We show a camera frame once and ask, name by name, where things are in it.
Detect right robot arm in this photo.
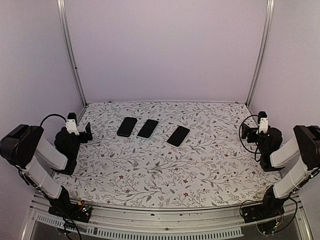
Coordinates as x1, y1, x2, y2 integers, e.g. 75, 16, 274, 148
239, 123, 320, 218

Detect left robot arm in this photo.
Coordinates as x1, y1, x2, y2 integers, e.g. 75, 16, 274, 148
0, 124, 93, 217

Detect black phone left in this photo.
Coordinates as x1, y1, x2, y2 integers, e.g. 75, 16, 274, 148
116, 117, 138, 137

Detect black phone middle white case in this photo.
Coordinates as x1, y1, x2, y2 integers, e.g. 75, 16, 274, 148
137, 119, 159, 139

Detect floral patterned table mat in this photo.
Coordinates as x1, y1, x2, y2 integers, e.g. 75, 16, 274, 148
53, 102, 281, 208

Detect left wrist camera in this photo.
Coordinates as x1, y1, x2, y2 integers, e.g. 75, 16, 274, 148
65, 112, 80, 136

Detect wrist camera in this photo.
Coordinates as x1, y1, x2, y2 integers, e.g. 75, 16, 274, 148
65, 112, 80, 136
257, 111, 269, 135

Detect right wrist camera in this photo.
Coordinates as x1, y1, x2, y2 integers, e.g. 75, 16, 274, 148
257, 111, 269, 135

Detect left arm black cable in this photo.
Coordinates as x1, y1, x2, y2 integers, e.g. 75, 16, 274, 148
39, 113, 68, 128

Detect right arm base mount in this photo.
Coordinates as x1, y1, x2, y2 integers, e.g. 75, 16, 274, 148
240, 203, 285, 223

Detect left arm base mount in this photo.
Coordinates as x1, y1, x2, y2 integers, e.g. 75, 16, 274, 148
48, 199, 92, 223

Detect front aluminium rail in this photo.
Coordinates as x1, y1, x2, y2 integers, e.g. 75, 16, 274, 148
21, 194, 313, 240

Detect right aluminium frame post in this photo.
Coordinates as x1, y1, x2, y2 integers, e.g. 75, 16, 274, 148
245, 0, 275, 108

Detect aluminium frame post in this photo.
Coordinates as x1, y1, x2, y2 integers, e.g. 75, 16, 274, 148
56, 0, 88, 107
245, 0, 275, 108

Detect left aluminium frame post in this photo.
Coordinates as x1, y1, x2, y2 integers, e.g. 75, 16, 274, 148
56, 0, 88, 107

